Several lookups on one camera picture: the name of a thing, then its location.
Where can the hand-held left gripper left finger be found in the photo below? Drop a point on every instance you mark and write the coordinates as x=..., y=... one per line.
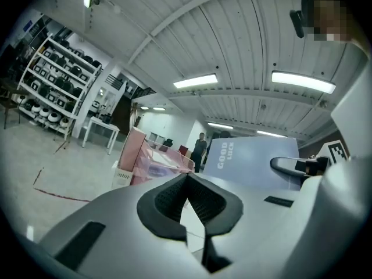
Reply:
x=116, y=237

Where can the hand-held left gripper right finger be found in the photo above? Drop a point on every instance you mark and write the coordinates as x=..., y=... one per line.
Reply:
x=250, y=228

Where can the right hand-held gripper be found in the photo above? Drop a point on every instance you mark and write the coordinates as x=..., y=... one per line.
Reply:
x=337, y=153

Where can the grey-blue notebook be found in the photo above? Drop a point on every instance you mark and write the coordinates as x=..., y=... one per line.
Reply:
x=253, y=161

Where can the pink desk organizer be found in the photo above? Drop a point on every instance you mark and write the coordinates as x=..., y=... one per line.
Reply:
x=136, y=150

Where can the white slotted basket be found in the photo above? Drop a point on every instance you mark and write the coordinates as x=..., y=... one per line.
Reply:
x=122, y=176

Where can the person's white shirt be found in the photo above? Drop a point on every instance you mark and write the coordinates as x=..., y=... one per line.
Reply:
x=357, y=106

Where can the white table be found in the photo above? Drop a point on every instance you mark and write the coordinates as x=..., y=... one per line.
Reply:
x=101, y=123

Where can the brown door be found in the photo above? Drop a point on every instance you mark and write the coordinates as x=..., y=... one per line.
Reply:
x=122, y=115

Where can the white metal shelf rack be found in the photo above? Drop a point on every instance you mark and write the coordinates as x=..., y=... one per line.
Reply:
x=78, y=96

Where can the person's head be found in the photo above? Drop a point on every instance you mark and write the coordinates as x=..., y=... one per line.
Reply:
x=328, y=16

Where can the black stair railing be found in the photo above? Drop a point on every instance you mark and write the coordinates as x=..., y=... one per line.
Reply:
x=116, y=81

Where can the group of rice cookers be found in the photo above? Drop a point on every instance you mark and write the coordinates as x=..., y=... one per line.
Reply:
x=58, y=83

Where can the wooden chair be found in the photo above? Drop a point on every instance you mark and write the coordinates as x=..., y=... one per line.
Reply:
x=10, y=93

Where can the black head-mounted camera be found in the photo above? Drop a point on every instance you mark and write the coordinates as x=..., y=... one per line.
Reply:
x=298, y=23

